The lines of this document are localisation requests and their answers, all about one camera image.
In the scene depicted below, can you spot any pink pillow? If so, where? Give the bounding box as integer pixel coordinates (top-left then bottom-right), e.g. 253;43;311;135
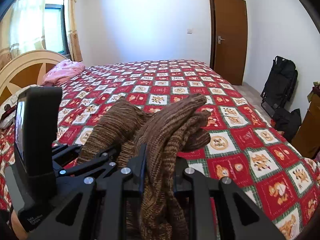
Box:
40;59;85;86

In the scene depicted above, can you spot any black bag on floor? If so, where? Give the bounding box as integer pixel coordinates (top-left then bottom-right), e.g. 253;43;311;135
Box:
271;108;302;142

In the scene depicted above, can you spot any brown knitted sweater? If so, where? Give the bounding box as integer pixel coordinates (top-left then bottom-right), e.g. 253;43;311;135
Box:
77;94;210;239

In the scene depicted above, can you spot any sheer yellow curtain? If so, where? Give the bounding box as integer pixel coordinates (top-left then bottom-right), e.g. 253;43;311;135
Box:
1;0;46;68

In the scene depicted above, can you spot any red patchwork bear blanket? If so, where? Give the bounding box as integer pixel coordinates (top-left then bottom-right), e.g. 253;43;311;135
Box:
1;60;319;239

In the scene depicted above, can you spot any cream wooden headboard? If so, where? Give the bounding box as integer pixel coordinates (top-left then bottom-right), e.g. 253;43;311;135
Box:
0;50;67;103

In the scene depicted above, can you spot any window with dark frame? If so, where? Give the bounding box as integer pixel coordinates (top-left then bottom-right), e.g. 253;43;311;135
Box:
44;0;70;57

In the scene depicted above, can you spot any patterned beige pillow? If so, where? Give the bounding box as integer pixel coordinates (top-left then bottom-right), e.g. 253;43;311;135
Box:
0;84;38;120

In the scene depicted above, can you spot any brown wooden cabinet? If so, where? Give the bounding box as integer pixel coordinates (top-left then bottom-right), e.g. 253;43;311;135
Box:
291;85;320;159

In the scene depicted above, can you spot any beige patterned curtain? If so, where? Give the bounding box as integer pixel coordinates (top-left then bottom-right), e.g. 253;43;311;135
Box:
64;0;82;62

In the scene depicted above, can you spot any silver door handle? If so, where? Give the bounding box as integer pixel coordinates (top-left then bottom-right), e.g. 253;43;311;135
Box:
217;36;225;44

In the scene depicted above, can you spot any grey pillow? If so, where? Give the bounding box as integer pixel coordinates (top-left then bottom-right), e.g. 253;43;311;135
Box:
0;115;15;129

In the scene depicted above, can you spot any brown wooden door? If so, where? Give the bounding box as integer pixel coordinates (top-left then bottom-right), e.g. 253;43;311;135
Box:
209;0;248;86

